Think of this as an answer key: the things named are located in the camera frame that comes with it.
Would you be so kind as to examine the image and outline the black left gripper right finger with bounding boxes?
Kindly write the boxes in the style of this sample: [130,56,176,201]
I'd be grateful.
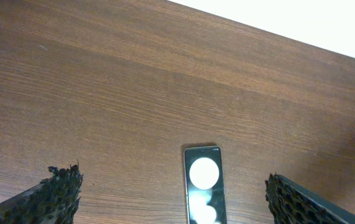
[265,174,355,224]

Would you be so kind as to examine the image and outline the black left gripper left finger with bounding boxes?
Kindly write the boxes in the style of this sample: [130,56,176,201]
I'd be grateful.
[0,164,83,224]

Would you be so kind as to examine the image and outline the black Galaxy smartphone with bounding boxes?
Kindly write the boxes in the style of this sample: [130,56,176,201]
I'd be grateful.
[183,146,227,224]

